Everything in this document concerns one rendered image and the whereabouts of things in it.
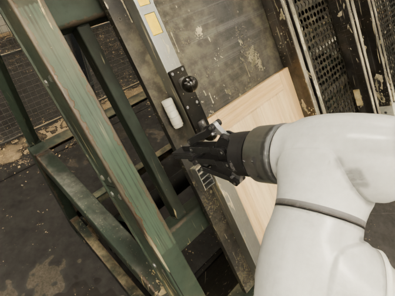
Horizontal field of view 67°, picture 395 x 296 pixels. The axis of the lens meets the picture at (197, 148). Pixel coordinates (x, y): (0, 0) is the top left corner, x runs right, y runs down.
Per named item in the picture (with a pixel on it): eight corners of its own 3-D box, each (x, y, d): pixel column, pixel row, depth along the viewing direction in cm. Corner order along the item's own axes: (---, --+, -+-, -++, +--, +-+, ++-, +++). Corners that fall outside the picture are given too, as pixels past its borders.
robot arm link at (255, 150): (281, 199, 41) (250, 194, 46) (314, 164, 46) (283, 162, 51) (259, 142, 39) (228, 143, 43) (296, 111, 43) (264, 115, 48)
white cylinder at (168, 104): (158, 102, 77) (171, 129, 79) (164, 101, 74) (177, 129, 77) (167, 97, 78) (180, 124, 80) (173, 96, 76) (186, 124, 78)
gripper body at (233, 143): (234, 142, 44) (197, 143, 51) (254, 189, 46) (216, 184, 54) (264, 119, 47) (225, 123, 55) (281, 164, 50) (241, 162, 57)
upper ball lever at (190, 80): (178, 93, 77) (186, 96, 64) (172, 78, 75) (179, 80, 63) (191, 86, 77) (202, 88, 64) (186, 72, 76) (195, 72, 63)
